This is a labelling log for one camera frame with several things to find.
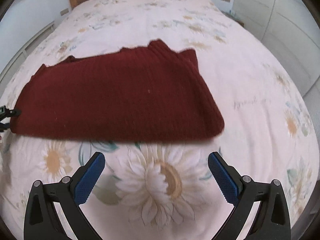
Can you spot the dark red knit sweater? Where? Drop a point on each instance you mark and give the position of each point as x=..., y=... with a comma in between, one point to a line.
x=147, y=94

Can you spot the floral white bed cover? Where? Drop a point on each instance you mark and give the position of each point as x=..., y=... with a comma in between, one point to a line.
x=165, y=190

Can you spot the right nightstand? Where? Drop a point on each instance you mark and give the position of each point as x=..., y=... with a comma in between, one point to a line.
x=235, y=18

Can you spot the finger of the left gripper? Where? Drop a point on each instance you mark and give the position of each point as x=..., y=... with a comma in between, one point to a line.
x=8, y=113
x=4, y=127

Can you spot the white radiator cover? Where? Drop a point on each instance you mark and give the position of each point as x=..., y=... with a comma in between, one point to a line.
x=16, y=61

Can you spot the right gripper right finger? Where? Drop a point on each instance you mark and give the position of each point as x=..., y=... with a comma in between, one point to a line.
x=272, y=219

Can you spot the white wardrobe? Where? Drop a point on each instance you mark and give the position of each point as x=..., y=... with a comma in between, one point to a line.
x=289, y=31

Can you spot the left wall socket plate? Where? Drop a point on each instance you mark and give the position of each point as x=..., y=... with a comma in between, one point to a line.
x=64, y=11

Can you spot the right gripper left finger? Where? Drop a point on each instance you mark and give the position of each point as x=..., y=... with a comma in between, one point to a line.
x=41, y=220

